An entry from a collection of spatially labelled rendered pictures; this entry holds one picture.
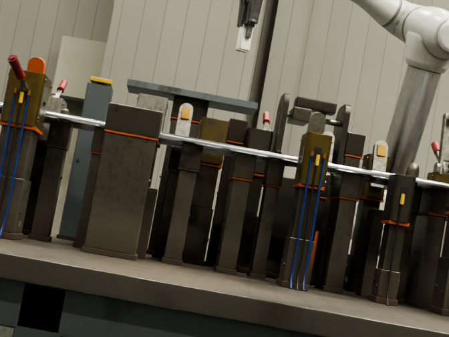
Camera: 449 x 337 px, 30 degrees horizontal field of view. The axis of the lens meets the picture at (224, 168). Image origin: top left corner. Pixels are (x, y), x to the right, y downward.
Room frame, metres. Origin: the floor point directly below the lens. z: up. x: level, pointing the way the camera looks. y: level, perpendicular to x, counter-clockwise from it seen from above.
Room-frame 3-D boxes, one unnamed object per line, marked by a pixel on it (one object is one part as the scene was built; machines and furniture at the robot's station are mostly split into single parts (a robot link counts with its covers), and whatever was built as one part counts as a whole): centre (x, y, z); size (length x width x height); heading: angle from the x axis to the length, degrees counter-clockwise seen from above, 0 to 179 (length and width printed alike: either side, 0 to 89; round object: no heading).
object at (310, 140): (1.87, -0.19, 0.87); 0.12 x 0.07 x 0.35; 3
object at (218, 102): (2.37, 0.13, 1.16); 0.37 x 0.14 x 0.02; 93
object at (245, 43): (2.35, 0.00, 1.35); 0.03 x 0.01 x 0.07; 112
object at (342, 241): (2.06, -0.30, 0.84); 0.12 x 0.05 x 0.29; 3
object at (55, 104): (2.20, 0.48, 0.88); 0.12 x 0.07 x 0.36; 3
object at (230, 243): (2.05, -0.04, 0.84); 0.12 x 0.05 x 0.29; 3
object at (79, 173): (2.36, 0.39, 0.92); 0.08 x 0.08 x 0.44; 3
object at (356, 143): (2.28, -0.33, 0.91); 0.07 x 0.05 x 0.42; 3
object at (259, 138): (2.26, -0.08, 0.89); 0.12 x 0.07 x 0.38; 3
